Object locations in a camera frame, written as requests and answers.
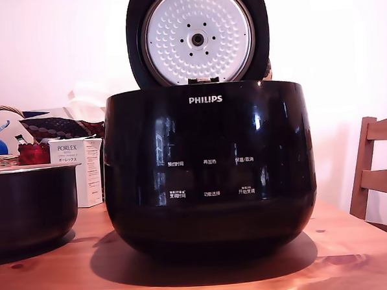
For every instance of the black rice cooker lid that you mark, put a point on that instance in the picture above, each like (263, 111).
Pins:
(197, 37)

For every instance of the black Philips rice cooker body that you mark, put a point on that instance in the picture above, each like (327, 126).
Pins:
(208, 183)

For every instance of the rice cooker inner pot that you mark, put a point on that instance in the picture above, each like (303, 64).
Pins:
(31, 205)

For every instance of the cork globe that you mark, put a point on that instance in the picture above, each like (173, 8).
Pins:
(270, 71)

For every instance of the white Porlex carton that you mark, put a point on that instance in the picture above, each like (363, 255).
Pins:
(66, 151)

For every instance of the green white packet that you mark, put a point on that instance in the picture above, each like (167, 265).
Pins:
(20, 140)

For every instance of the wooden chair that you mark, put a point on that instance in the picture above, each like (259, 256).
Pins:
(373, 174)

